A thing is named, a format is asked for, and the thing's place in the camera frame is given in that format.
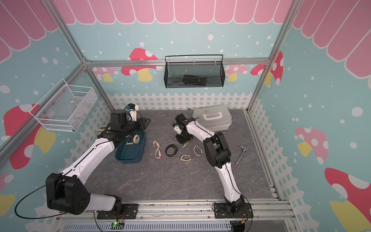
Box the metal ratchet tool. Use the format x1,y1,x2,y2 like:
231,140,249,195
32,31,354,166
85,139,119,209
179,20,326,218
235,146,247,165

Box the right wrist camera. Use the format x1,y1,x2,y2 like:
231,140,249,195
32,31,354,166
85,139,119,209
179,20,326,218
173,122,179,133

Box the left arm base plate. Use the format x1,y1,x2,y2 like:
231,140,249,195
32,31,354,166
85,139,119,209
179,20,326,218
97,204,139,220

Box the black item in basket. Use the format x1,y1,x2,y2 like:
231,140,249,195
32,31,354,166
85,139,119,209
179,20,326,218
182,75,207,86

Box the green circuit board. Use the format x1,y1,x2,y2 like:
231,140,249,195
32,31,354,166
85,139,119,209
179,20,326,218
110,221,125,230

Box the grey cable duct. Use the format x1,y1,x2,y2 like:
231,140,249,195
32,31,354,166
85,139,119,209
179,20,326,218
61,221,232,232

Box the black wire wall basket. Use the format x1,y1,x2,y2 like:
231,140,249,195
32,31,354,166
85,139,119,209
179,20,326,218
164,54,226,89

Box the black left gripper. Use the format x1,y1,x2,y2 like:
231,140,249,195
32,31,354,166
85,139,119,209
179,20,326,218
121,117,151,135

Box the white wire wall basket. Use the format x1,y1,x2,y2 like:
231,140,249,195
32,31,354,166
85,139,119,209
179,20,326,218
29,79,98,132

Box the black watch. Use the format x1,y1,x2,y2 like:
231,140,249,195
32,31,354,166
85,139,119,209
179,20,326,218
165,144,178,157

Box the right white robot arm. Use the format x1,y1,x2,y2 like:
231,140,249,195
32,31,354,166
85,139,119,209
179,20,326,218
173,114,245,215

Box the beige work glove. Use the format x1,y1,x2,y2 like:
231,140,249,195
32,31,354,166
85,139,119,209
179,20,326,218
97,123,111,138

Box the teal plastic tray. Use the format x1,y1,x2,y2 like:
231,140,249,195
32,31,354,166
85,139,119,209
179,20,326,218
115,131,146,163

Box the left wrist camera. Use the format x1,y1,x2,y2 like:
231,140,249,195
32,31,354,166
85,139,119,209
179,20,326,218
125,103,139,121

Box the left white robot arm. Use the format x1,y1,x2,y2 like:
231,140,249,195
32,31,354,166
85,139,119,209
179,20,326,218
46,109,151,216

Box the translucent white storage box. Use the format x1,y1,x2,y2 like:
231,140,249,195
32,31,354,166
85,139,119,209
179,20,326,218
192,105,232,131

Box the beige watch box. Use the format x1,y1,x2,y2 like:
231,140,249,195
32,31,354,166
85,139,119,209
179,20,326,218
125,136,134,145

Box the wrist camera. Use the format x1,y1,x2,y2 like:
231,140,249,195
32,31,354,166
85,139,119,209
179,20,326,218
125,103,139,121
173,122,179,133

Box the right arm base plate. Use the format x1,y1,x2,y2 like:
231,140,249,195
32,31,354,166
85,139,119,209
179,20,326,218
212,203,254,219

